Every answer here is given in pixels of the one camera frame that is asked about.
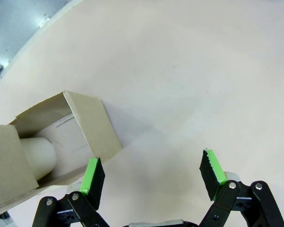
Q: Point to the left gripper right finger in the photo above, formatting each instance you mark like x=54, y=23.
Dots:
x=209, y=175

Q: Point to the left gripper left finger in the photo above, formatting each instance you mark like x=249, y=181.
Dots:
x=94, y=182

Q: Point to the white lidded paper cup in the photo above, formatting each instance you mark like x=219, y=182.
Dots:
x=38, y=156

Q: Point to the brown cardboard cup carrier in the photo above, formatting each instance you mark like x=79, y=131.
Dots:
x=94, y=123

